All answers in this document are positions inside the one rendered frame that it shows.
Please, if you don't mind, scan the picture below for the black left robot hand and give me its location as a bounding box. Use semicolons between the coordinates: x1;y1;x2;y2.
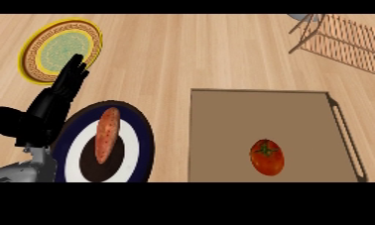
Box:
0;54;91;149

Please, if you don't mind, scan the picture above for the brown tray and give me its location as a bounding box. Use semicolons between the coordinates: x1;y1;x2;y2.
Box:
187;87;370;183

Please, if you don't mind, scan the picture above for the orange sweet potato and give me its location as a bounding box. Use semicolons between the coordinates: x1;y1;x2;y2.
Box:
93;106;121;166

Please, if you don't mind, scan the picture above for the yellow patterned plate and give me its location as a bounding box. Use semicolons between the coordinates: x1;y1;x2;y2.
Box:
17;17;103;86

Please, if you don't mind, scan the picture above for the blue and white plate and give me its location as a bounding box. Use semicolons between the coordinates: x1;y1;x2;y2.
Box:
50;100;156;183

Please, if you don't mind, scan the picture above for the red tomato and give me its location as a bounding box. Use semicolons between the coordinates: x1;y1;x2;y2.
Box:
249;138;285;177

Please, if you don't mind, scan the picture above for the wire tiered shelf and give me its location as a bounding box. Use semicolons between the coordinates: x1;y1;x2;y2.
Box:
285;13;375;75

